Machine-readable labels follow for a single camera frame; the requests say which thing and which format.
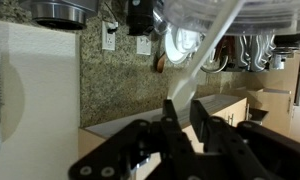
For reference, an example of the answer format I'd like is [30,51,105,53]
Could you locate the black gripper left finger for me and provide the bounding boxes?
[68,99,204,180]

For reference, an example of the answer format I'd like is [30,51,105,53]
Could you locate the light wood upper cabinets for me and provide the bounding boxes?
[77,87,300,180]

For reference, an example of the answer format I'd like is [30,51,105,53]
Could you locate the white wall outlet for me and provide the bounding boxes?
[101,20,120,52]
[136,35,153,56]

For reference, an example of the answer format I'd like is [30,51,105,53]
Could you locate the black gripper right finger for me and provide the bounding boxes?
[189,99,300,180]

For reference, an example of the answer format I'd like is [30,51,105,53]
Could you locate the brown wooden utensil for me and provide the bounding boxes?
[156,51,168,74]

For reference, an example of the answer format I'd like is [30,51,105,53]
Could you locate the dish rack with dishes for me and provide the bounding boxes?
[163,24,300,75]

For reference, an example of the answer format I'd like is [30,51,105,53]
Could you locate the white plastic spoon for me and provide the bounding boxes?
[166,0,248,111]

